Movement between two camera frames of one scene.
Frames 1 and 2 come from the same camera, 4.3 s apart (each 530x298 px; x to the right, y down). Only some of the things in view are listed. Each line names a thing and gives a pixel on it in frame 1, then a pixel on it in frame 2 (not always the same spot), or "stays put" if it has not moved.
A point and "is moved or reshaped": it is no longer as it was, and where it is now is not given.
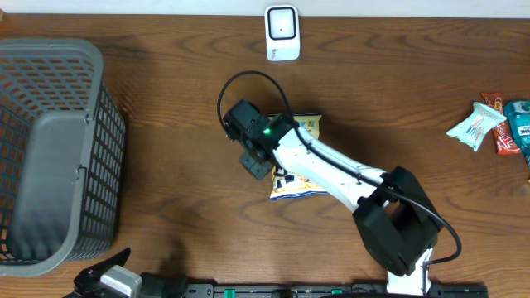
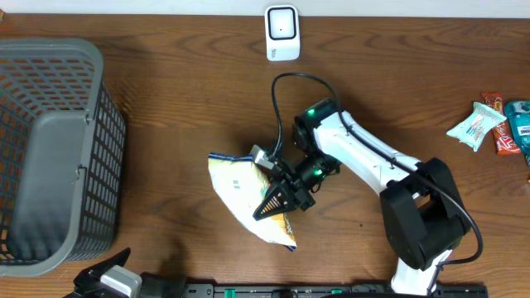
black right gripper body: [252, 165] -> [300, 189]
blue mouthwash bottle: [518, 114] stays put
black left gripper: [97, 270] stays put
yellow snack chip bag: [285, 185] is moved or reshaped
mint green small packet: [470, 131] stays put
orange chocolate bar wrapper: [504, 141] stays put
